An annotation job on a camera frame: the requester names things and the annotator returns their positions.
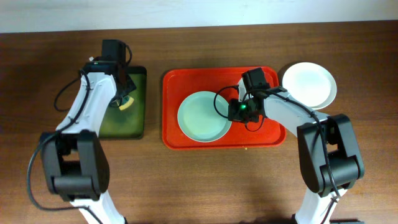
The pale green plate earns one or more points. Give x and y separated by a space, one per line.
200 117

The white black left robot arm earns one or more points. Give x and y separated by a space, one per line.
75 165

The red plastic serving tray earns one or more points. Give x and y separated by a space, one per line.
180 83

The cream white plate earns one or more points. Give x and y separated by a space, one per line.
311 84

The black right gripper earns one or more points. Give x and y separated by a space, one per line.
234 116

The black tray with soapy water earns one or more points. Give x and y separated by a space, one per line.
128 123

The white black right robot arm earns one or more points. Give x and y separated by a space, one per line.
329 155

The black base block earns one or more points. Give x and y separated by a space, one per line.
347 222

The yellow green scrub sponge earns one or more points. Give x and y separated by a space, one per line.
126 102

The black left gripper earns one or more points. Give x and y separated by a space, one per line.
125 90

